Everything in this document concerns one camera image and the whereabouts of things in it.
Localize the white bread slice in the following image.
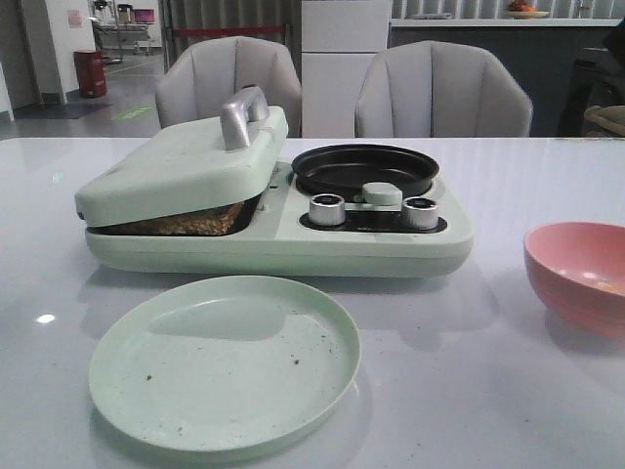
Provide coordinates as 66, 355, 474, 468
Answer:
99, 202, 244, 235

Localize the mint green sandwich maker lid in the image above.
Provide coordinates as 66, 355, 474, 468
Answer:
75, 87, 288, 228

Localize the pink bowl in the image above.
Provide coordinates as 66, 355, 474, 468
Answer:
523, 222, 624, 339

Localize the mint green breakfast maker base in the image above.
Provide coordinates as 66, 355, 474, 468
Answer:
85, 161, 474, 277

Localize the left silver control knob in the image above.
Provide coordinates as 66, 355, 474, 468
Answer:
308, 193, 346, 227

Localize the silver control knob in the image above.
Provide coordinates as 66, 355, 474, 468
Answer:
308, 193, 346, 227
399, 196, 438, 231

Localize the black round frying pan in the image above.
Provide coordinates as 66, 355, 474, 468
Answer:
291, 144, 439, 201

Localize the right silver control knob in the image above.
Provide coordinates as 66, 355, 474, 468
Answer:
399, 196, 438, 231

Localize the mint green round plate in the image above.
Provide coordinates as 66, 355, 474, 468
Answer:
89, 276, 360, 460

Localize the right grey upholstered chair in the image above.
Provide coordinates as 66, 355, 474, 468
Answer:
354, 40, 533, 138

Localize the grey upholstered chair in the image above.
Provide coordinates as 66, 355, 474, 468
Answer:
354, 40, 533, 138
155, 36, 302, 138

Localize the left grey upholstered chair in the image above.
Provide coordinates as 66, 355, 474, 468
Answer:
155, 36, 302, 138

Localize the white refrigerator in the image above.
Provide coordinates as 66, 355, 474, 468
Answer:
301, 1, 392, 138

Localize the red barrier belt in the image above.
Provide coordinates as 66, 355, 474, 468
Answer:
172, 24, 287, 37

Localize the red trash bin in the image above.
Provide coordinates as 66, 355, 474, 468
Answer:
73, 50, 106, 98

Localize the fruit bowl on counter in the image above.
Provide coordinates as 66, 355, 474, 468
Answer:
505, 1, 550, 20

